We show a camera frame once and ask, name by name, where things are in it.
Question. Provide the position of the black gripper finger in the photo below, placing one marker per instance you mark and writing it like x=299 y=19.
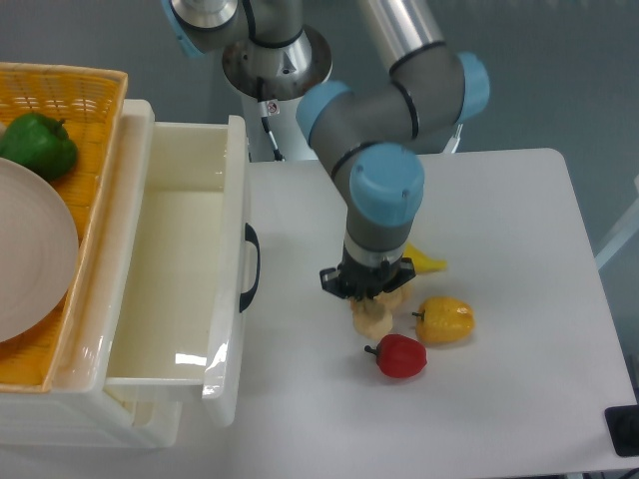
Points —
x=395 y=275
x=338 y=283

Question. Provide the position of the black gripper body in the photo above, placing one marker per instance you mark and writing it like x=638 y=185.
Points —
x=356 y=280

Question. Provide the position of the rectangular square bread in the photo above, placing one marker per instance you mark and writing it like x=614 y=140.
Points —
x=370 y=318

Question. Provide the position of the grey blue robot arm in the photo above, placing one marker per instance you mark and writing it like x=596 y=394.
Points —
x=360 y=140

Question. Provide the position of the round bread roll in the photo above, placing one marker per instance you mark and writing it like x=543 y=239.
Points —
x=394 y=299

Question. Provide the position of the yellow banana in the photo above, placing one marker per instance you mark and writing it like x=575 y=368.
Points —
x=422 y=263

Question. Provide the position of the yellow bell pepper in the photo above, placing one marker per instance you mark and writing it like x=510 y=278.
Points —
x=443 y=319

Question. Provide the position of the red bell pepper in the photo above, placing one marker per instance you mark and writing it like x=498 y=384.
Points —
x=398 y=356

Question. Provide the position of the white open drawer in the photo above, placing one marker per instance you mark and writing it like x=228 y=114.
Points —
x=179 y=336

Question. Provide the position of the black device at edge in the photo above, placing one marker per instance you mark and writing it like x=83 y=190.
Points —
x=622 y=423

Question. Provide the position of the white plastic drawer cabinet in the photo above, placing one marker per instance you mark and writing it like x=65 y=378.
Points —
x=78 y=411

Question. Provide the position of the beige round plate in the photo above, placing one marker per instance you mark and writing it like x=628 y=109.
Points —
x=39 y=249

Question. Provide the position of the orange woven basket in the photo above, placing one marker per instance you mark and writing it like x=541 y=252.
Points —
x=91 y=102

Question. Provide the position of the green bell pepper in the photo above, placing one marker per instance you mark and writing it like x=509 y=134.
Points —
x=40 y=144

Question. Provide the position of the black drawer handle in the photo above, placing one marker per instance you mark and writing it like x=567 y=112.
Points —
x=253 y=267

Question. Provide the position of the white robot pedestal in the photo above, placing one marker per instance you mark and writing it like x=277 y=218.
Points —
x=271 y=82

